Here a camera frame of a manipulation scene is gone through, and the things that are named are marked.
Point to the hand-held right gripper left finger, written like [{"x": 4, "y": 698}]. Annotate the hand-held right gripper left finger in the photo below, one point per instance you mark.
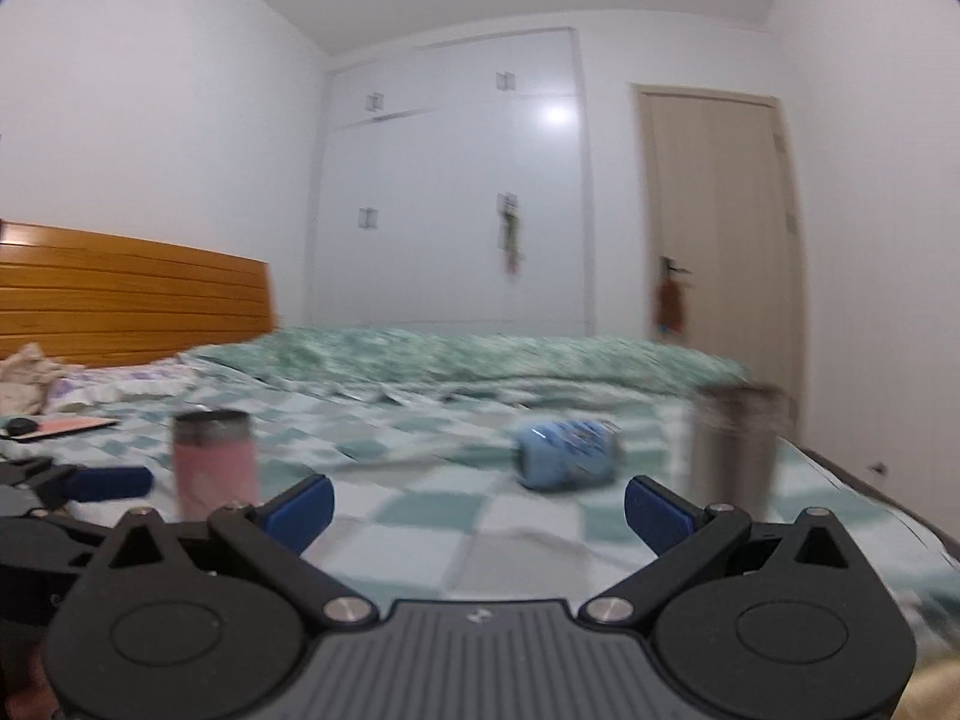
[{"x": 300, "y": 514}]

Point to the small black object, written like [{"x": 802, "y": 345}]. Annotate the small black object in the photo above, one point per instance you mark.
[{"x": 21, "y": 426}]

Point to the white wardrobe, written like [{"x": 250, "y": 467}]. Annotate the white wardrobe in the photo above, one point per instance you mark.
[{"x": 450, "y": 187}]

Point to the red hanging ornament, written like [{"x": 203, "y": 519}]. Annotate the red hanging ornament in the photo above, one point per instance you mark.
[{"x": 669, "y": 304}]

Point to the green floral quilt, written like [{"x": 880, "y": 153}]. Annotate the green floral quilt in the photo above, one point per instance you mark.
[{"x": 480, "y": 360}]

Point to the steel cup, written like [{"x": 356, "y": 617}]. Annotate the steel cup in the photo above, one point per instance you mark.
[{"x": 735, "y": 450}]

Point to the bed with checkered sheet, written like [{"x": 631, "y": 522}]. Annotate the bed with checkered sheet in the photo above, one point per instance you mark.
[{"x": 465, "y": 525}]

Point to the floral pillow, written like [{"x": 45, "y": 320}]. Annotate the floral pillow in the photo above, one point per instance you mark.
[{"x": 120, "y": 382}]

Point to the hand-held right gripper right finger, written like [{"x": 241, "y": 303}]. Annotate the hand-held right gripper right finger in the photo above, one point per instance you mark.
[{"x": 656, "y": 514}]

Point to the wooden headboard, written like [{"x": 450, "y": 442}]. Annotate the wooden headboard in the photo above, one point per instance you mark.
[{"x": 135, "y": 300}]

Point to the pink cup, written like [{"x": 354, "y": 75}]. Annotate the pink cup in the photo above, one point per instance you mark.
[{"x": 214, "y": 469}]

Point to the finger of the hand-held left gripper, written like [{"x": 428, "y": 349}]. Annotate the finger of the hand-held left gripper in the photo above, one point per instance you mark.
[{"x": 112, "y": 483}]

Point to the crumpled beige cloth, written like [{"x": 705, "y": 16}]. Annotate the crumpled beige cloth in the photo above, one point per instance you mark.
[{"x": 26, "y": 379}]

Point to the pink notebook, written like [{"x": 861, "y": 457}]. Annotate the pink notebook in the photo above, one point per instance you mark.
[{"x": 71, "y": 425}]

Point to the wooden door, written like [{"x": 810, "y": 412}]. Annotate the wooden door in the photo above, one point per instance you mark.
[{"x": 724, "y": 255}]

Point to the blue cup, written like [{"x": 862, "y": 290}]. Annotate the blue cup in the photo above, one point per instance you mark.
[{"x": 566, "y": 455}]

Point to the wardrobe hanging ornament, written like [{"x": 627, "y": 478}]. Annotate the wardrobe hanging ornament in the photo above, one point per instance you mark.
[{"x": 510, "y": 236}]

